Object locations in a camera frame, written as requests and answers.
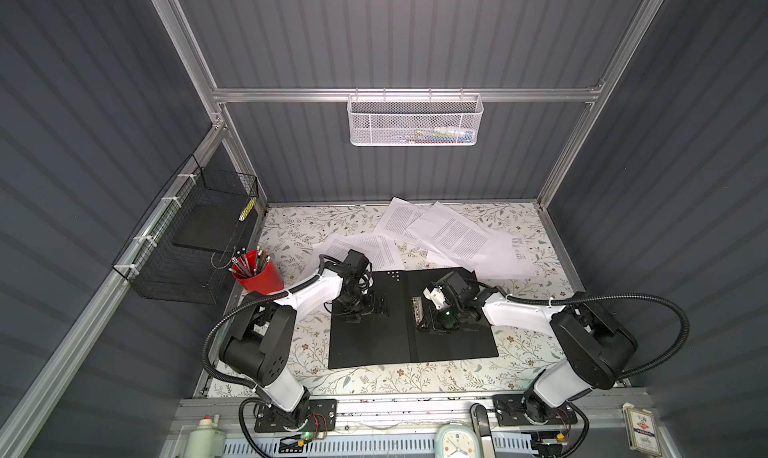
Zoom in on orange black file folder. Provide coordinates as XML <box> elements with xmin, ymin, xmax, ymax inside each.
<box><xmin>328</xmin><ymin>268</ymin><xmax>498</xmax><ymax>369</ymax></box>

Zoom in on printed paper sheet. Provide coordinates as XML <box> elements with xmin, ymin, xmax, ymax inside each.
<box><xmin>374</xmin><ymin>197</ymin><xmax>427</xmax><ymax>246</ymax></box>
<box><xmin>299</xmin><ymin>234</ymin><xmax>366</xmax><ymax>280</ymax></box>
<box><xmin>407</xmin><ymin>203</ymin><xmax>536</xmax><ymax>280</ymax></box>
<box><xmin>352</xmin><ymin>234</ymin><xmax>404</xmax><ymax>272</ymax></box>

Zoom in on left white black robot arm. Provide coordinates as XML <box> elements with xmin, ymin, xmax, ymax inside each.
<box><xmin>203</xmin><ymin>250</ymin><xmax>379</xmax><ymax>414</ymax></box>

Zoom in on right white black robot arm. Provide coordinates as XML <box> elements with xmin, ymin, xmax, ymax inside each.
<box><xmin>410</xmin><ymin>271</ymin><xmax>637</xmax><ymax>423</ymax></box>

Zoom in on red pencil cup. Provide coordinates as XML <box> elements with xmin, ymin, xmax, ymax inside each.
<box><xmin>230</xmin><ymin>248</ymin><xmax>284</xmax><ymax>295</ymax></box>

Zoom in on small white clock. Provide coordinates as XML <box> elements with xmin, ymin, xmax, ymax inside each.
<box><xmin>434</xmin><ymin>424</ymin><xmax>480</xmax><ymax>458</ymax></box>

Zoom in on yellow marker in black basket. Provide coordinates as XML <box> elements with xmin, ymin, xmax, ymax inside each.
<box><xmin>239</xmin><ymin>198</ymin><xmax>258</xmax><ymax>222</ymax></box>

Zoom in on white plastic bottle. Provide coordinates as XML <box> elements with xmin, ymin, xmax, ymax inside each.
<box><xmin>183</xmin><ymin>414</ymin><xmax>226</xmax><ymax>458</ymax></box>

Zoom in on card box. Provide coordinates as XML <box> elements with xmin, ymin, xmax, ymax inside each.
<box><xmin>622</xmin><ymin>403</ymin><xmax>663</xmax><ymax>457</ymax></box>

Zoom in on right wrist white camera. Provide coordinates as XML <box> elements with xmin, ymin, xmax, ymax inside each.
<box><xmin>423</xmin><ymin>287</ymin><xmax>450</xmax><ymax>311</ymax></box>

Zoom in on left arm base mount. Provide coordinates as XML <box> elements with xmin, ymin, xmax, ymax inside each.
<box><xmin>253</xmin><ymin>398</ymin><xmax>338</xmax><ymax>433</ymax></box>

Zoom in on black handle tool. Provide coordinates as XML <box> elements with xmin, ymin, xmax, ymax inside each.
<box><xmin>470</xmin><ymin>403</ymin><xmax>496</xmax><ymax>458</ymax></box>

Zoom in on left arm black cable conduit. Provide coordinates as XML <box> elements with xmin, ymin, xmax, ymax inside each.
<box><xmin>200</xmin><ymin>253</ymin><xmax>349</xmax><ymax>458</ymax></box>

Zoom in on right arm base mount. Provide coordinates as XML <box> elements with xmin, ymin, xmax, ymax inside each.
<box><xmin>491</xmin><ymin>393</ymin><xmax>578</xmax><ymax>427</ymax></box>

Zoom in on white wire mesh basket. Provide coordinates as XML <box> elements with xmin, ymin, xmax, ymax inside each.
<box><xmin>346</xmin><ymin>93</ymin><xmax>484</xmax><ymax>147</ymax></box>

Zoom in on black wire mesh basket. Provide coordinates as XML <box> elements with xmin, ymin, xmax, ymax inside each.
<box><xmin>113</xmin><ymin>158</ymin><xmax>259</xmax><ymax>305</ymax></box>

